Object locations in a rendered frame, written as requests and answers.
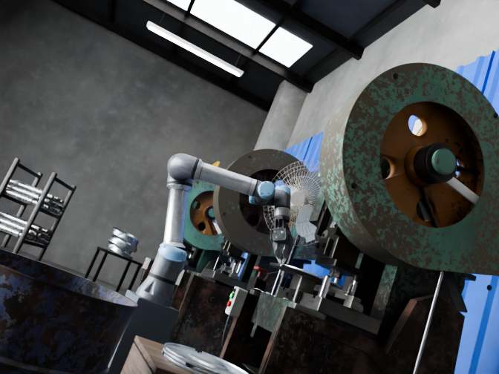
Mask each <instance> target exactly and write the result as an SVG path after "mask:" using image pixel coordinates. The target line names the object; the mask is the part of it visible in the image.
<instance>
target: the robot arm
mask: <svg viewBox="0 0 499 374"><path fill-rule="evenodd" d="M167 169H168V172H169V173H168V180H167V187H168V188H169V201H168V208H167V215H166V227H165V234H164V240H163V243H161V244H160V248H159V249H158V253H157V256H156V258H155V260H154V263H153V265H152V267H151V270H150V272H149V275H148V277H147V278H146V279H145V280H144V282H143V283H142V284H141V285H140V287H139V288H138V289H137V292H136V295H139V296H140V297H142V298H145V299H147V300H150V301H153V302H155V303H157V304H161V305H164V306H168V307H171V305H172V301H173V291H174V287H175V283H176V281H177V278H178V276H179V274H180V273H181V272H182V271H183V269H184V266H185V262H184V261H185V260H186V256H187V253H186V247H185V246H184V245H183V234H184V227H185V220H186V207H187V200H188V193H189V191H190V190H191V189H192V183H193V180H196V179H199V180H203V181H206V182H209V183H213V184H215V185H218V186H222V187H224V188H228V189H232V190H234V191H238V192H241V193H243V194H247V195H249V202H250V203H251V204H256V205H266V206H274V218H275V219H274V221H275V228H274V229H271V235H270V240H271V241H273V249H274V251H275V256H276V258H277V261H278V262H279V263H280V264H284V263H285V262H286V260H287V258H288V256H289V254H290V252H291V250H292V247H293V237H292V235H291V232H290V229H289V226H288V224H286V223H289V222H290V213H291V210H290V198H291V191H290V188H289V187H288V186H276V187H275V186H274V185H273V184H272V183H271V182H269V181H265V182H261V181H259V180H255V179H253V178H250V177H246V176H244V175H241V174H236V173H234V172H231V171H227V170H225V169H222V168H219V167H216V166H213V165H210V164H207V163H203V162H202V160H201V159H198V158H196V157H193V156H190V155H188V154H176V155H174V156H172V157H171V158H170V159H169V161H168V165H167ZM281 244H284V247H283V259H281V257H282V256H281V251H282V248H281V247H280V245H281Z"/></svg>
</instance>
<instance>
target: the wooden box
mask: <svg viewBox="0 0 499 374"><path fill-rule="evenodd" d="M163 347H164V344H160V343H157V342H155V341H151V340H149V339H146V338H142V337H140V336H137V335H136V336H135V339H134V343H133V345H132V347H131V350H130V352H129V354H128V357H127V359H126V361H125V364H124V366H123V369H122V371H121V373H120V374H194V373H192V372H189V371H188V370H185V369H184V368H182V367H179V366H178V365H176V364H174V363H173V362H171V361H170V360H169V359H167V358H166V357H165V356H164V355H163V354H162V349H163Z"/></svg>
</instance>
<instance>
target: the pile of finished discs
mask: <svg viewBox="0 0 499 374"><path fill-rule="evenodd" d="M162 354H163V355H164V356H165V357H166V358H167V359H169V360H170V361H171V362H173V363H174V364H176V365H178V366H179V367H182V368H184V369H185V370H188V371H189V372H192V373H194V374H249V373H247V372H246V371H244V370H242V369H241V368H239V367H237V366H235V365H234V364H231V363H229V362H228V361H225V360H223V359H221V358H218V357H216V356H213V355H210V354H209V353H206V352H202V353H201V352H199V353H198V351H195V349H194V348H191V347H188V346H184V345H181V344H175V343H165V345H164V347H163V349H162Z"/></svg>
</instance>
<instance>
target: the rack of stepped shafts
mask: <svg viewBox="0 0 499 374"><path fill-rule="evenodd" d="M20 161H21V160H20V159H17V158H15V160H14V161H13V164H12V165H11V167H10V170H9V171H8V173H7V175H6V177H5V179H4V181H3V183H2V184H1V186H0V199H1V197H4V198H6V199H8V200H12V201H13V202H15V203H18V204H20V205H22V206H21V208H20V209H19V212H18V214H17V215H16V216H15V215H12V214H9V213H7V212H5V211H2V212H0V232H1V233H5V234H7V235H6V237H5V239H4V241H3V243H2V245H1V246H0V249H3V250H6V251H9V252H13V253H16V254H18V255H22V254H20V253H19V250H20V248H21V247H22V244H23V243H25V244H28V245H31V246H37V247H40V248H41V250H40V252H39V254H38V256H37V258H36V260H37V261H41V259H42V257H43V255H44V253H45V251H46V249H47V247H48V246H49V245H50V240H51V238H52V237H53V234H54V232H55V231H56V228H57V226H58V225H59V222H60V220H61V219H62V215H63V214H64V212H65V210H66V208H67V206H68V204H69V202H70V200H71V198H72V196H73V194H74V192H75V189H76V186H74V185H72V186H71V187H70V186H69V185H68V184H66V183H64V182H63V181H61V180H60V179H58V178H57V177H56V176H57V173H54V172H53V173H52V175H51V176H50V179H49V181H48V183H47V185H46V186H45V189H44V190H41V189H39V188H37V186H38V184H39V181H40V180H41V178H42V175H43V174H42V173H40V172H39V173H38V174H37V173H35V172H33V171H31V170H30V169H29V168H26V167H25V166H23V165H22V164H20V163H19V162H20ZM17 166H18V167H20V168H21V169H23V170H25V171H26V172H28V173H30V174H32V175H33V176H34V177H36V179H35V180H34V182H33V185H31V186H30V185H28V184H26V183H23V182H20V181H18V180H15V181H14V180H11V177H12V176H13V174H14V172H15V170H16V168H17ZM54 180H55V181H56V182H58V183H59V184H61V185H62V186H64V187H66V188H67V189H69V190H70V191H69V192H68V195H67V197H66V198H65V201H64V200H61V199H60V198H58V197H56V196H54V195H52V194H49V193H48V192H49V191H50V188H51V186H52V185H53V182H54ZM9 182H10V183H12V184H13V185H8V183H9ZM53 201H54V202H53ZM57 203H60V204H62V206H60V205H59V204H57ZM28 204H29V205H31V206H34V207H35V209H34V210H33V213H32V215H31V216H30V218H29V220H25V219H22V218H21V217H22V215H23V213H24V211H25V209H26V207H27V205H28ZM55 208H56V209H55ZM57 209H59V210H57ZM39 211H40V212H42V213H45V214H47V215H50V216H51V217H55V218H56V219H55V221H54V223H53V225H52V227H51V229H50V230H48V229H45V228H43V227H41V226H40V225H38V224H35V223H34V220H35V219H36V216H37V214H38V213H39ZM51 212H52V213H51ZM53 213H54V214H53ZM56 214H57V215H56ZM42 232H44V233H45V234H43V233H42ZM46 234H48V235H46ZM12 235H14V236H16V237H19V240H18V242H17V244H16V246H15V248H14V250H10V249H7V248H6V246H7V244H8V242H9V240H10V238H11V236H12ZM41 238H43V239H45V240H43V239H41ZM25 239H26V240H25ZM29 240H30V241H29ZM31 241H33V242H31ZM34 242H36V243H34ZM40 243H41V244H40ZM42 244H43V245H42ZM22 256H25V255H22Z"/></svg>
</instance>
